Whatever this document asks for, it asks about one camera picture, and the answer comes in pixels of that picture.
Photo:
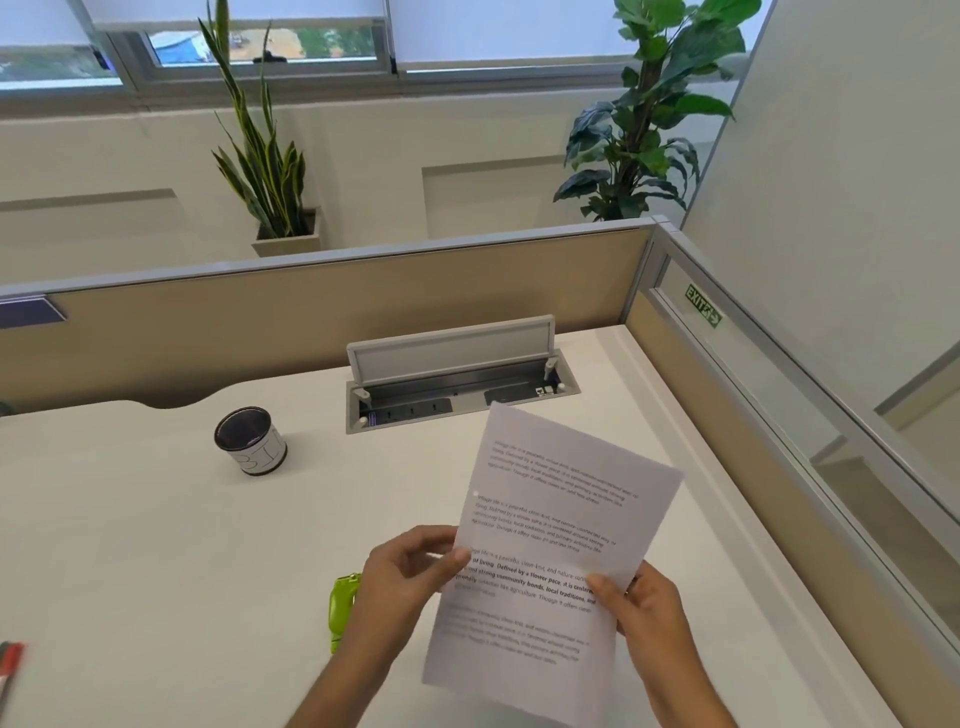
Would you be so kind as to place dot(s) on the person's left forearm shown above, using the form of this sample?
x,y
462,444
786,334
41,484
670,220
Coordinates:
x,y
341,686

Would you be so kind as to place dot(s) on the window with white blinds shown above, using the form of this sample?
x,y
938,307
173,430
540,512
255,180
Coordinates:
x,y
300,37

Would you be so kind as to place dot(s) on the green exit sign sticker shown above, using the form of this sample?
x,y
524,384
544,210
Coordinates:
x,y
703,307

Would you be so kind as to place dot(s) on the purple label on partition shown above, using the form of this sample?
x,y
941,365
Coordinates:
x,y
28,310

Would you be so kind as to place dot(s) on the red and black markers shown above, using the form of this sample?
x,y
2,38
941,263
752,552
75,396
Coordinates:
x,y
9,667

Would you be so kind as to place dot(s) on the beige desk partition panel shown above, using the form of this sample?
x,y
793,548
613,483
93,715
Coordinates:
x,y
322,315

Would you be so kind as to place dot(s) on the person's right thumb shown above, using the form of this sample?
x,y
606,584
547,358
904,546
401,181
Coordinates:
x,y
606,596

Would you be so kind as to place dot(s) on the person's right hand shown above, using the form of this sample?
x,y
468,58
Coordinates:
x,y
656,622

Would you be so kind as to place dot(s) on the white printed paper sheet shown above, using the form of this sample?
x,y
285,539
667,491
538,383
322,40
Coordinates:
x,y
551,540

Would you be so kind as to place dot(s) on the person's left hand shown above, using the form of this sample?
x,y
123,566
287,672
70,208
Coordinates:
x,y
390,592

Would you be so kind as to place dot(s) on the person's right forearm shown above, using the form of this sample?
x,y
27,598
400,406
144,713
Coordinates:
x,y
686,697

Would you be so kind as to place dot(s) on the snake plant in beige pot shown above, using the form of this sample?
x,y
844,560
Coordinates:
x,y
266,165

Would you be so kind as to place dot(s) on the broad-leaf green plant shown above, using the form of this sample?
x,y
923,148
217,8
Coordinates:
x,y
645,112

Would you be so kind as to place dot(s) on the black and white cup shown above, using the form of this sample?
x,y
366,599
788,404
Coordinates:
x,y
250,441

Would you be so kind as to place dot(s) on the person's left thumb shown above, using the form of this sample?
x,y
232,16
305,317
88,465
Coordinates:
x,y
450,570

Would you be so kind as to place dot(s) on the green stapler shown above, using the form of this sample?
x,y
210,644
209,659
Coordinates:
x,y
342,609

